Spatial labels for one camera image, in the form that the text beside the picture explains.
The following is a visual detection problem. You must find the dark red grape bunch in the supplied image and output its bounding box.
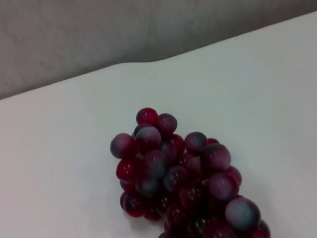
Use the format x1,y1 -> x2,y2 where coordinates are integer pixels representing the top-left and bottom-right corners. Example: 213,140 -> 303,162
110,107 -> 272,238

